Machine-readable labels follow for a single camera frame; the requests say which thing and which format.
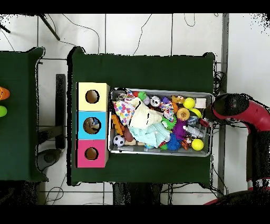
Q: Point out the cream muslin cloth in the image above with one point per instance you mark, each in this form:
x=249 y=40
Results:
x=143 y=115

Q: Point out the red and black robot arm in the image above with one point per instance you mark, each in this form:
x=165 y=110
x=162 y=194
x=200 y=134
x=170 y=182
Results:
x=249 y=114

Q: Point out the silver mesh bin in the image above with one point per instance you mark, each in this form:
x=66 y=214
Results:
x=147 y=151

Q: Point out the wooden box with three holes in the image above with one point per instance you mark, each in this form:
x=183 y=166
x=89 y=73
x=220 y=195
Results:
x=101 y=101

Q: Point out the grey plastic toy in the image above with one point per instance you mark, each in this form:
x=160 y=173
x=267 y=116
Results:
x=195 y=131

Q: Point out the yellow ball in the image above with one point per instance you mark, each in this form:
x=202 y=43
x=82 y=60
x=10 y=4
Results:
x=189 y=103
x=197 y=144

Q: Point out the purple spiky ball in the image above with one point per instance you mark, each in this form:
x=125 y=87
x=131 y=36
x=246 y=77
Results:
x=179 y=129

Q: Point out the light blue muslin cloth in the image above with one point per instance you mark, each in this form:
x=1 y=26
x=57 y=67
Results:
x=151 y=133

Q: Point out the dark green table cloth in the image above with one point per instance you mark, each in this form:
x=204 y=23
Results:
x=19 y=137
x=147 y=71

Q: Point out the polka dot paper napkin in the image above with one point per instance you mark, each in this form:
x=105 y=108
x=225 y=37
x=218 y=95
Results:
x=124 y=109

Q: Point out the small soccer ball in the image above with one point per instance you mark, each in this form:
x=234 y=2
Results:
x=119 y=141

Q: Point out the black panel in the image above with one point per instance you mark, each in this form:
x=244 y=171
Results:
x=60 y=95

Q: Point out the grey round base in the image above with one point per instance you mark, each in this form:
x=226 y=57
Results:
x=49 y=157

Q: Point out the black tripod leg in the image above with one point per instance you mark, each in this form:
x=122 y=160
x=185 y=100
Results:
x=5 y=29
x=49 y=27

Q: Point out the green plastic object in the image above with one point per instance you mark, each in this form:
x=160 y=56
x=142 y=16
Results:
x=2 y=111

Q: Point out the orange plastic object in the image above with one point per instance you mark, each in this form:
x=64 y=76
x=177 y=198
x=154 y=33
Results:
x=4 y=93

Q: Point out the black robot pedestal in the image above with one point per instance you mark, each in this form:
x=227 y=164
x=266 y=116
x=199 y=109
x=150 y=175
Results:
x=137 y=194

